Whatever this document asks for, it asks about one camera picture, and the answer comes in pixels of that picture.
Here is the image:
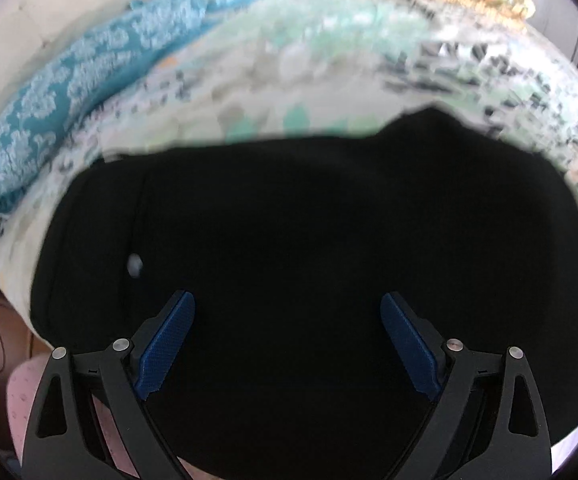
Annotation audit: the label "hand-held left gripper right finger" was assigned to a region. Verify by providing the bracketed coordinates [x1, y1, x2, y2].
[380, 291, 552, 480]

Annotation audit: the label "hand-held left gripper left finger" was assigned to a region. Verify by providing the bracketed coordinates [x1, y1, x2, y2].
[22, 290, 196, 480]

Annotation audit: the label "black pants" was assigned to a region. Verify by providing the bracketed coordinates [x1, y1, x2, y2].
[29, 104, 578, 480]

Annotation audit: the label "large blue patterned pillow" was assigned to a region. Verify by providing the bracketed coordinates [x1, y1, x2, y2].
[0, 7, 210, 241]

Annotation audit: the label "floral bedsheet bed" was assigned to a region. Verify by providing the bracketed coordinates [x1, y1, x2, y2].
[0, 0, 578, 356]

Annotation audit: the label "cream padded headboard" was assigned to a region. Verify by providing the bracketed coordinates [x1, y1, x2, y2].
[0, 0, 230, 176]

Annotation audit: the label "small blue patterned pillow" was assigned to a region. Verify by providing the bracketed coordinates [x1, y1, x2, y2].
[129, 0, 290, 46]

